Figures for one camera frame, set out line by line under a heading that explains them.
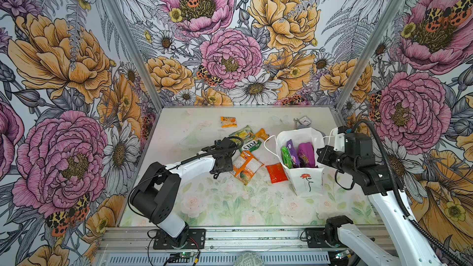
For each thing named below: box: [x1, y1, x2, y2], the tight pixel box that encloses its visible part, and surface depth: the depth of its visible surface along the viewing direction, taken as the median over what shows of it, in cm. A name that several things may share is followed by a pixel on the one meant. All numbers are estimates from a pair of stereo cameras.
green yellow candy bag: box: [228, 124, 262, 153], surface depth 104 cm
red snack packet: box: [265, 162, 289, 184], surface depth 93 cm
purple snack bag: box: [297, 142, 319, 169], surface depth 86 cm
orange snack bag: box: [229, 150, 265, 186], surface depth 94 cm
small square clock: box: [298, 115, 313, 127], surface depth 114 cm
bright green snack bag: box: [280, 145, 294, 169], surface depth 81 cm
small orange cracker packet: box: [220, 116, 238, 129], surface depth 114 cm
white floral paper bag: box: [276, 127, 325, 196], surface depth 79 cm
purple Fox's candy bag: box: [285, 139, 300, 168], surface depth 82 cm
